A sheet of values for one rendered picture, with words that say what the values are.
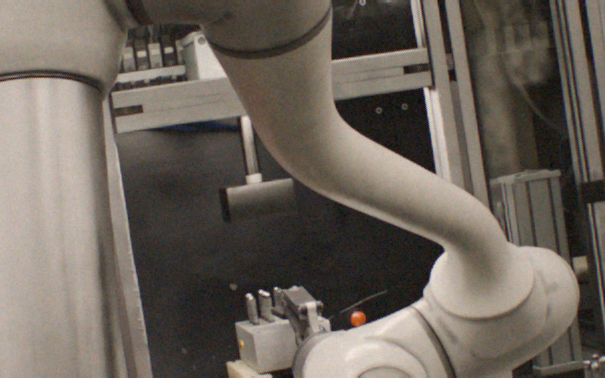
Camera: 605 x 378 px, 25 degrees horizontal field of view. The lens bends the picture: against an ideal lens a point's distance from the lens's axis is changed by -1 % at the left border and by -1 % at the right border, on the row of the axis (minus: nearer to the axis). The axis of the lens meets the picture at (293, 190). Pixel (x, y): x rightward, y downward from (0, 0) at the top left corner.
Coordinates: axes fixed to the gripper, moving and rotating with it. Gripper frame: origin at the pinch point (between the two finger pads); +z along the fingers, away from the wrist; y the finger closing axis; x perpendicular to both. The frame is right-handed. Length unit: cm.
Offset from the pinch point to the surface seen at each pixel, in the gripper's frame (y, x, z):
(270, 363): -1.4, 3.3, -1.6
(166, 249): 11.8, 10.0, 29.7
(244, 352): -0.9, 4.8, 7.1
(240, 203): 18.0, 2.8, 4.6
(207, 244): 11.6, 4.0, 29.6
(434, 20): 36.1, -19.5, -13.4
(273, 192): 18.7, -1.5, 4.6
